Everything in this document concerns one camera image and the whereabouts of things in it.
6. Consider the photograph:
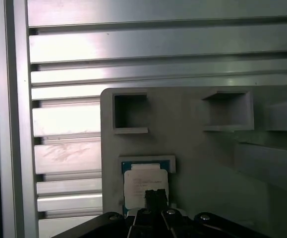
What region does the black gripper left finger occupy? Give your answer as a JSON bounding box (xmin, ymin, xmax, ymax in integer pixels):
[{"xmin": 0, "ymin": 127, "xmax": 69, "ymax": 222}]
[{"xmin": 50, "ymin": 189, "xmax": 164, "ymax": 238}]

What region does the grey parts rack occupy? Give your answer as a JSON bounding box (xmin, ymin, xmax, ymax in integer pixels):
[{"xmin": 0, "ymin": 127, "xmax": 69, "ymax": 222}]
[{"xmin": 100, "ymin": 85, "xmax": 287, "ymax": 238}]

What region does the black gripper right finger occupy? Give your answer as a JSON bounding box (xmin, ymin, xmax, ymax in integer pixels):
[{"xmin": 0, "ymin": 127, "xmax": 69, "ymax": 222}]
[{"xmin": 157, "ymin": 189, "xmax": 271, "ymax": 238}]

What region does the silver CPU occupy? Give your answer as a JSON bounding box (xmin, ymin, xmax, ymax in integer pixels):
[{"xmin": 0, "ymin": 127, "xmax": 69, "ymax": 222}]
[{"xmin": 121, "ymin": 161, "xmax": 170, "ymax": 216}]

